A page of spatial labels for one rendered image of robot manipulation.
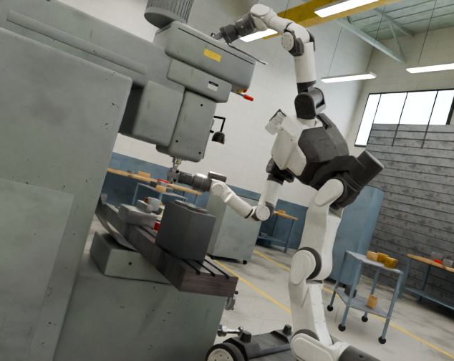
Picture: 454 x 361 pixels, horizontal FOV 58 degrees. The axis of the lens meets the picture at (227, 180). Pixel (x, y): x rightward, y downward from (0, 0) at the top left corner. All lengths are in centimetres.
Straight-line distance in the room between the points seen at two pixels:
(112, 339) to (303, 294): 87
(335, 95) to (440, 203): 399
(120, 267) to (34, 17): 106
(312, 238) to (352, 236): 589
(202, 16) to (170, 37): 763
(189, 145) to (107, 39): 58
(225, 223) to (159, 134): 470
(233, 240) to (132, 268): 483
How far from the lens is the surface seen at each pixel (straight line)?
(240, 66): 205
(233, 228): 659
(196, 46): 195
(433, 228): 968
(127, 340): 204
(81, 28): 183
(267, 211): 208
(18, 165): 166
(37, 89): 165
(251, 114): 993
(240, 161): 983
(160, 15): 196
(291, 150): 193
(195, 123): 196
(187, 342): 217
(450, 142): 1002
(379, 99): 1161
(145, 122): 184
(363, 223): 771
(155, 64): 188
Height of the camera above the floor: 127
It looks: level
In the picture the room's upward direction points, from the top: 16 degrees clockwise
